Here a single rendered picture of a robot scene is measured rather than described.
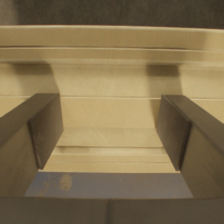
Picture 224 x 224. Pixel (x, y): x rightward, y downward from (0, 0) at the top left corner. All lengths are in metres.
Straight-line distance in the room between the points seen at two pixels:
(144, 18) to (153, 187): 1.12
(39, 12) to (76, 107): 1.18
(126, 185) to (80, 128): 0.13
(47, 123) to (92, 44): 0.09
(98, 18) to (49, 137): 1.13
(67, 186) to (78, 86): 0.18
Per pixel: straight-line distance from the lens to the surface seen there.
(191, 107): 0.17
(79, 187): 0.30
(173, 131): 0.16
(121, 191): 0.31
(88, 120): 0.20
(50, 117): 0.17
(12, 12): 1.43
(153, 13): 1.29
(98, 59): 0.18
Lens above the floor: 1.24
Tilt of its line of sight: 67 degrees down
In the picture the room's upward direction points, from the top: 180 degrees clockwise
